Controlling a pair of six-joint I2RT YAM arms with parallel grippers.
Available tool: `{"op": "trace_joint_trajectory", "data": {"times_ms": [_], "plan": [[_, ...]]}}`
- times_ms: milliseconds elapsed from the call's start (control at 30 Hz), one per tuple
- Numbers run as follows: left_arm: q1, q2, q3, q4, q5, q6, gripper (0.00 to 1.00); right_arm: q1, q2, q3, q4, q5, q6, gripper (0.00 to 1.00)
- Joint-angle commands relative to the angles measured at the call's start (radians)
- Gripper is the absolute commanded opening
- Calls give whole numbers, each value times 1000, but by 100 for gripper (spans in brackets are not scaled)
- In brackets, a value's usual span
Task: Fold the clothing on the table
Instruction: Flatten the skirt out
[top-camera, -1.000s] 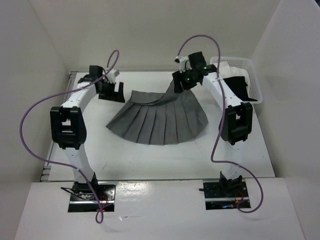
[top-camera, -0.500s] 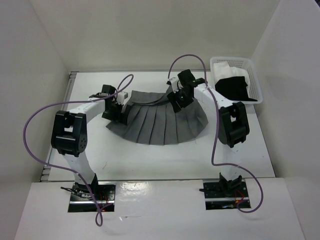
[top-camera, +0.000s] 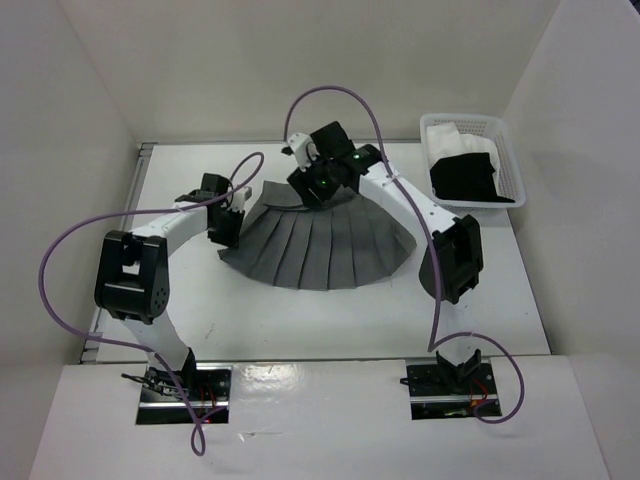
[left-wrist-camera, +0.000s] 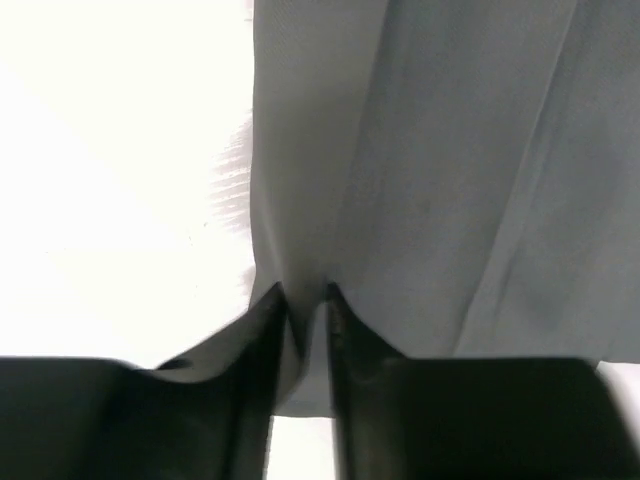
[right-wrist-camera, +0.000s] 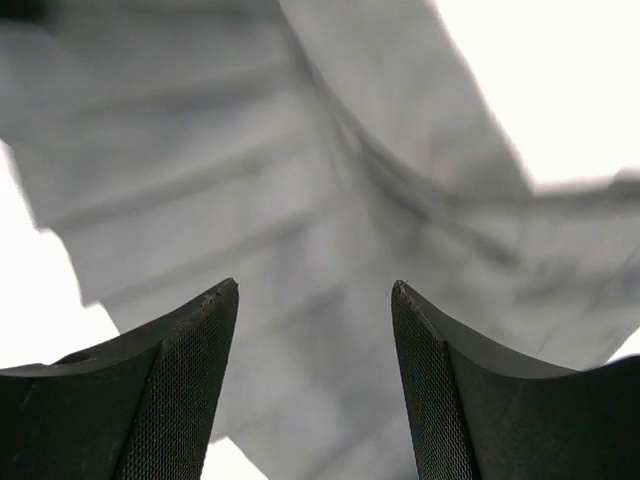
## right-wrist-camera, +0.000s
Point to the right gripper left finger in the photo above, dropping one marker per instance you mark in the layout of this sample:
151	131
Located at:
139	406

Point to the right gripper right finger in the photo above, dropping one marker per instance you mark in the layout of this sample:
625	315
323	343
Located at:
478	409

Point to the grey skirt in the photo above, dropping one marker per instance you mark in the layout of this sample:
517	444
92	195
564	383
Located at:
485	152

